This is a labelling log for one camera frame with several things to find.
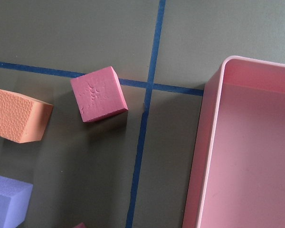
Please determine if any dark pink block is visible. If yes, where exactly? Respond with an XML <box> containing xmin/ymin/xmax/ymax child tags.
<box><xmin>73</xmin><ymin>222</ymin><xmax>86</xmax><ymax>228</ymax></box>
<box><xmin>70</xmin><ymin>66</ymin><xmax>128</xmax><ymax>123</ymax></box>

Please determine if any near purple block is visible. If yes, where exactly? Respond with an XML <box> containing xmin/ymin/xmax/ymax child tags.
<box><xmin>0</xmin><ymin>176</ymin><xmax>33</xmax><ymax>228</ymax></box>

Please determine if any pink tray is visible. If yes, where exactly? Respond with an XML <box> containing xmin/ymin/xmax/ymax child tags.
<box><xmin>182</xmin><ymin>56</ymin><xmax>285</xmax><ymax>228</ymax></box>

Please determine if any right dark pink block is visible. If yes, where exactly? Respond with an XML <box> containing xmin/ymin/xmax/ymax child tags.
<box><xmin>70</xmin><ymin>66</ymin><xmax>128</xmax><ymax>123</ymax></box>

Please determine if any near orange block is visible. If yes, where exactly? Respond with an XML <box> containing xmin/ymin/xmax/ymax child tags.
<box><xmin>0</xmin><ymin>89</ymin><xmax>53</xmax><ymax>143</ymax></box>

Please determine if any left dark pink block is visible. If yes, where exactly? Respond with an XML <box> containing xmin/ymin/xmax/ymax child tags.
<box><xmin>73</xmin><ymin>222</ymin><xmax>86</xmax><ymax>228</ymax></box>

